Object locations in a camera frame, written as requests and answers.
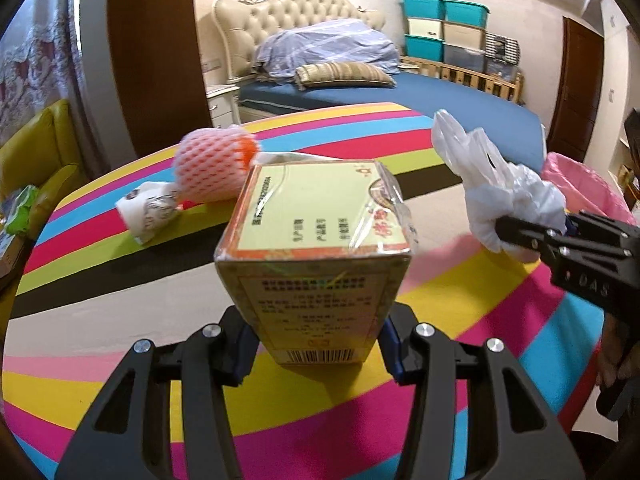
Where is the white plastic bag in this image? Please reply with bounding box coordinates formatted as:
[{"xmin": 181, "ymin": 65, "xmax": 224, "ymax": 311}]
[{"xmin": 432, "ymin": 110, "xmax": 566, "ymax": 263}]

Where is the yellow cardboard medicine box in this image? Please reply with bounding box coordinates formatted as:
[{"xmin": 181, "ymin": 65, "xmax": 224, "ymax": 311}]
[{"xmin": 215, "ymin": 159, "xmax": 418, "ymax": 365}]

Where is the white pink foam fruit net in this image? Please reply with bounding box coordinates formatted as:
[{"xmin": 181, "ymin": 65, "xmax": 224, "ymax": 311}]
[{"xmin": 172, "ymin": 125, "xmax": 255, "ymax": 203}]

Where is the orange foam fruit net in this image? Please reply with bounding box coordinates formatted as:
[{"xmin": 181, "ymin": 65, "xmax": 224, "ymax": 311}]
[{"xmin": 239, "ymin": 136, "xmax": 262, "ymax": 170}]

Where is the pink trash bag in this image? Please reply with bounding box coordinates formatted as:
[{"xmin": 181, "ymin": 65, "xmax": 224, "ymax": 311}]
[{"xmin": 541, "ymin": 152, "xmax": 636, "ymax": 226}]

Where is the striped colourful tablecloth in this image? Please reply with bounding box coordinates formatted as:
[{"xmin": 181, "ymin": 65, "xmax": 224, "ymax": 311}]
[{"xmin": 2, "ymin": 103, "xmax": 603, "ymax": 479}]

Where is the brown wooden door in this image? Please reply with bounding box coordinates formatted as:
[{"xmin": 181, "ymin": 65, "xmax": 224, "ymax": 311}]
[{"xmin": 547, "ymin": 16, "xmax": 604, "ymax": 162}]

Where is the checkered bag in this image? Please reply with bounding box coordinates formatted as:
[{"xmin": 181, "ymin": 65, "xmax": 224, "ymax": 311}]
[{"xmin": 485, "ymin": 32, "xmax": 521, "ymax": 65}]

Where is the grey clear storage bin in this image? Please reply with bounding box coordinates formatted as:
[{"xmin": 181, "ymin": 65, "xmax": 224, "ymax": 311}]
[{"xmin": 442, "ymin": 42, "xmax": 486, "ymax": 73}]

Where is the beige storage bin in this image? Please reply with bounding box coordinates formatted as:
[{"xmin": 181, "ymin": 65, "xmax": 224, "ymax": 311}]
[{"xmin": 442, "ymin": 21, "xmax": 486, "ymax": 50}]

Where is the teal storage bin lower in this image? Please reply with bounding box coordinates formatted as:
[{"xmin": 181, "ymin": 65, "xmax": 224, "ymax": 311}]
[{"xmin": 405, "ymin": 35, "xmax": 444, "ymax": 62}]

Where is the teal storage bin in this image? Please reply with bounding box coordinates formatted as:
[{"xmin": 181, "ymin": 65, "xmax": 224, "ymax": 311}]
[
  {"xmin": 405, "ymin": 35, "xmax": 444, "ymax": 62},
  {"xmin": 442, "ymin": 0, "xmax": 490, "ymax": 28},
  {"xmin": 401, "ymin": 0, "xmax": 446, "ymax": 20}
]

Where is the white storage bin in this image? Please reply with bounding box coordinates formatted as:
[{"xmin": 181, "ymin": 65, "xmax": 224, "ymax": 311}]
[{"xmin": 407, "ymin": 18, "xmax": 442, "ymax": 40}]

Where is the teal storage bin top right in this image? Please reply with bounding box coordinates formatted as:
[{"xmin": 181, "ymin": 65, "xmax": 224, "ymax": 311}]
[{"xmin": 442, "ymin": 0, "xmax": 490, "ymax": 28}]

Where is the green plastic package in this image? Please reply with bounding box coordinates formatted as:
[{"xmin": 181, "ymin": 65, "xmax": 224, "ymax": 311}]
[{"xmin": 1, "ymin": 184, "xmax": 39, "ymax": 235}]

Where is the striped brown pillow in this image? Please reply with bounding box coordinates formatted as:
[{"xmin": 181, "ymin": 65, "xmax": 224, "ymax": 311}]
[{"xmin": 293, "ymin": 62, "xmax": 396, "ymax": 91}]

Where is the teal storage bin top left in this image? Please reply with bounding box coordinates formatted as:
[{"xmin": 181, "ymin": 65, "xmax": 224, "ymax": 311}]
[{"xmin": 401, "ymin": 0, "xmax": 446, "ymax": 20}]

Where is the yellow leather armchair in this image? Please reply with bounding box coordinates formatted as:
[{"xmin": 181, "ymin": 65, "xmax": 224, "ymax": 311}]
[{"xmin": 1, "ymin": 100, "xmax": 88, "ymax": 240}]

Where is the lavender folded duvet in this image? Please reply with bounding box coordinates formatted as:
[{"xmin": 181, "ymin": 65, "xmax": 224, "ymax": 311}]
[{"xmin": 252, "ymin": 18, "xmax": 400, "ymax": 80}]

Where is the white bedside table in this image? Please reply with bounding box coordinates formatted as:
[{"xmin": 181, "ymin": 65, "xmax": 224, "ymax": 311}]
[{"xmin": 206, "ymin": 84, "xmax": 241, "ymax": 128}]

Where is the beige tufted headboard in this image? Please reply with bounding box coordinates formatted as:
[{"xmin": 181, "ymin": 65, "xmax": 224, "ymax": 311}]
[{"xmin": 210, "ymin": 0, "xmax": 385, "ymax": 84}]

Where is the dark wooden wardrobe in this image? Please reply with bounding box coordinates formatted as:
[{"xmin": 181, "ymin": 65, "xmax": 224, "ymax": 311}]
[{"xmin": 106, "ymin": 0, "xmax": 212, "ymax": 156}]

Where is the lace patterned curtain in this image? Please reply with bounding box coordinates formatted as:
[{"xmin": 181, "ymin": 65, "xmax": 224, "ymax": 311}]
[{"xmin": 1, "ymin": 0, "xmax": 79, "ymax": 142}]

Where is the wooden crib rail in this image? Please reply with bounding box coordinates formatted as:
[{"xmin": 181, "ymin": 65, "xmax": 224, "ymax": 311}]
[{"xmin": 399, "ymin": 55, "xmax": 524, "ymax": 105}]

